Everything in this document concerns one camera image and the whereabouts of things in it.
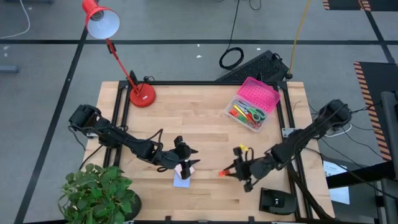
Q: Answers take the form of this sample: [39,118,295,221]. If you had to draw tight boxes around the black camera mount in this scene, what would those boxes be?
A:
[259,187,297,215]

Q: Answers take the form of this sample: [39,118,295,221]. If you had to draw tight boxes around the black stand beam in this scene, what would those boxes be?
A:
[326,161,396,189]

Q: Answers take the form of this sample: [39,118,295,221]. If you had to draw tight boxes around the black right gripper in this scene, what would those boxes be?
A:
[224,147,274,193]

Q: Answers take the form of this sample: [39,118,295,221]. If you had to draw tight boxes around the white paper sheet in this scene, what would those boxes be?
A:
[322,160,351,205]

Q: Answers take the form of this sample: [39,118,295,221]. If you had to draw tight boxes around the clear pencil box pink lid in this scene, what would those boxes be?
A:
[224,76,282,133]

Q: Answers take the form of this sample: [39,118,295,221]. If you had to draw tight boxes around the grey metal post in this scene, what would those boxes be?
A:
[381,90,398,224]

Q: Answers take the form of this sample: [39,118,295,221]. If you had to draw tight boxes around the black keyboard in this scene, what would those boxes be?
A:
[215,49,290,83]

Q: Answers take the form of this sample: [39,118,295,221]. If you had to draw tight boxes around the yellow cable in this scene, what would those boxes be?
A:
[288,0,312,75]

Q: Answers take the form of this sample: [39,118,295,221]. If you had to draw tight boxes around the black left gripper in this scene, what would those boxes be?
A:
[161,136,201,180]

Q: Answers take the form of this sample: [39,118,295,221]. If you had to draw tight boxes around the green-handled scissors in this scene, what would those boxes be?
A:
[241,101,267,123]

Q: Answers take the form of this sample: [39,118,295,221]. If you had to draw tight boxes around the black hazard-striped floor mat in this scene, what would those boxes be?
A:
[322,0,363,11]
[353,61,398,162]
[358,0,398,12]

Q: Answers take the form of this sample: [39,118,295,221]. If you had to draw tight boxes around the lavender sticky note pad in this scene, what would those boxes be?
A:
[172,174,191,189]

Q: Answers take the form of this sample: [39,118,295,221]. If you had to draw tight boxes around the black aluminium table frame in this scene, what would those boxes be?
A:
[102,80,336,224]

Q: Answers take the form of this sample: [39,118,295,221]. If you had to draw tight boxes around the pink sticky note pad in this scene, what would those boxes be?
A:
[174,164,196,175]

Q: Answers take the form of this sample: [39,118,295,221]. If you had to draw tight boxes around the black cable bundle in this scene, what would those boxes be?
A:
[281,139,332,222]

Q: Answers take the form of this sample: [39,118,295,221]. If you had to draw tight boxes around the yellow highlighter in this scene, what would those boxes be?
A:
[233,104,248,118]

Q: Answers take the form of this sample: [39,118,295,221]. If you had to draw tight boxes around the green potted plant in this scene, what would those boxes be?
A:
[57,163,143,224]

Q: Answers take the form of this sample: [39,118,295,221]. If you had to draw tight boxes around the white floor cable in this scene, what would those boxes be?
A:
[0,0,31,40]

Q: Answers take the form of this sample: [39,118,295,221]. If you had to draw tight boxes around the black coiled cable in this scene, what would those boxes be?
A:
[219,0,245,71]

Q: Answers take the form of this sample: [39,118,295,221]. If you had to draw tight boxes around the grey floor bar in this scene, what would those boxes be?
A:
[0,64,22,74]

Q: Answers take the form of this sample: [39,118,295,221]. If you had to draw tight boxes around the red desk lamp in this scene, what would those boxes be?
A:
[81,0,157,108]

